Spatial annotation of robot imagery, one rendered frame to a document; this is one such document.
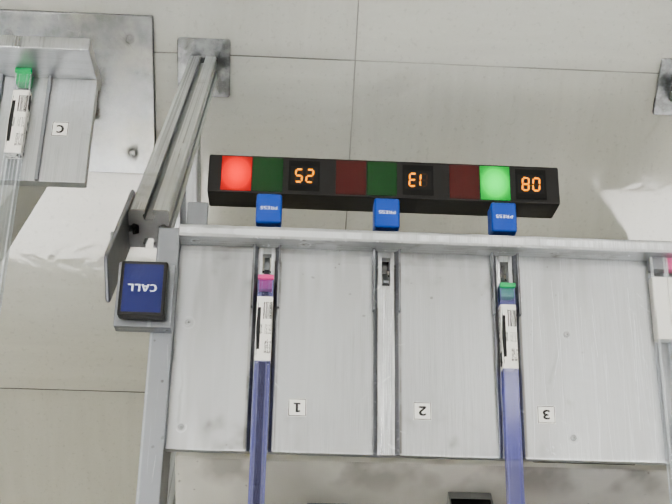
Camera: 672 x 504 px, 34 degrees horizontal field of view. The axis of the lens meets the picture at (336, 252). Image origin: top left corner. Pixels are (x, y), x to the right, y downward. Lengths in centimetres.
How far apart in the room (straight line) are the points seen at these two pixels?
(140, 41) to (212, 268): 75
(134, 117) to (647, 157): 81
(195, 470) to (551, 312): 46
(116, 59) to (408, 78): 45
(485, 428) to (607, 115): 90
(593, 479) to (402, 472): 22
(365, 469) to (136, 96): 74
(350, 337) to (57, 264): 94
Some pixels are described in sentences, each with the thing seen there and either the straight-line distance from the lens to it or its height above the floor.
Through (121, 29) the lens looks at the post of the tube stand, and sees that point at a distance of 170.
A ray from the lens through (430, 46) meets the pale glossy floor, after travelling 171.
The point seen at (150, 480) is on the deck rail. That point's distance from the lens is 95.
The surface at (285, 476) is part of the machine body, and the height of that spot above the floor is 62.
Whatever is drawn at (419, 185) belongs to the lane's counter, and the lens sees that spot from 106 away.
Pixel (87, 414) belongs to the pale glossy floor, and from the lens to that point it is 199.
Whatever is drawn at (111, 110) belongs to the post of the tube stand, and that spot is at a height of 1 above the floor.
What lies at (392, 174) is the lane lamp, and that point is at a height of 65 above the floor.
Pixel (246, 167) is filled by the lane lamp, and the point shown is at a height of 65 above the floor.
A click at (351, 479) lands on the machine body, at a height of 62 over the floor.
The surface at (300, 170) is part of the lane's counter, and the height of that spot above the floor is 65.
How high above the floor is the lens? 165
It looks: 66 degrees down
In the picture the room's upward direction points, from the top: 177 degrees clockwise
